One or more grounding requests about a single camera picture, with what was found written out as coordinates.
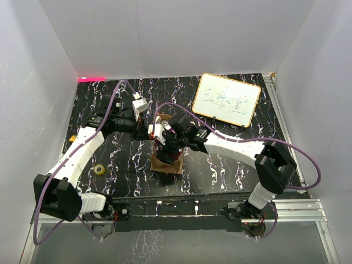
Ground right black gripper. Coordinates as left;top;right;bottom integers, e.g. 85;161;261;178
156;129;188;165

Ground brown canvas tote bag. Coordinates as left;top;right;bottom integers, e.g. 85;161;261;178
149;114;184;174

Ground red soda can front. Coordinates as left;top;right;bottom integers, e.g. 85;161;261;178
169;148;183;160

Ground purple soda can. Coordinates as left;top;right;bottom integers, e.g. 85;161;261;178
161;120;171;130

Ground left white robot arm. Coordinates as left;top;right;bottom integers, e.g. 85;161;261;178
34;93;149;222

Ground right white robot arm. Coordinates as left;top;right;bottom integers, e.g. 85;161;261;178
148;114;296;218

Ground yellow tape roll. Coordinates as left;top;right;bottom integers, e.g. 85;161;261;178
93;164;105;175

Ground small orange object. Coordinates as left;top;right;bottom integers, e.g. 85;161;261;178
69;135;76;142

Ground pink marker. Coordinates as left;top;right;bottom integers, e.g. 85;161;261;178
78;78;106;83

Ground small whiteboard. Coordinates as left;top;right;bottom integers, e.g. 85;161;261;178
192;73;261;128

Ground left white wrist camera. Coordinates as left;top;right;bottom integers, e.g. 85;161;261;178
132;92;149;121

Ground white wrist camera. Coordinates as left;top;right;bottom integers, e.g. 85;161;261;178
132;92;149;121
148;124;166;145

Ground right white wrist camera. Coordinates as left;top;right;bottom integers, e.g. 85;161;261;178
148;124;166;145

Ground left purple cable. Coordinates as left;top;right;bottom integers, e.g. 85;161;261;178
32;80;141;245

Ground purple cable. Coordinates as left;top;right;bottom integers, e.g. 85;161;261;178
32;80;141;245
153;102;322;190

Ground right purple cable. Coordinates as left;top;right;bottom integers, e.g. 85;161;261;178
153;102;322;190

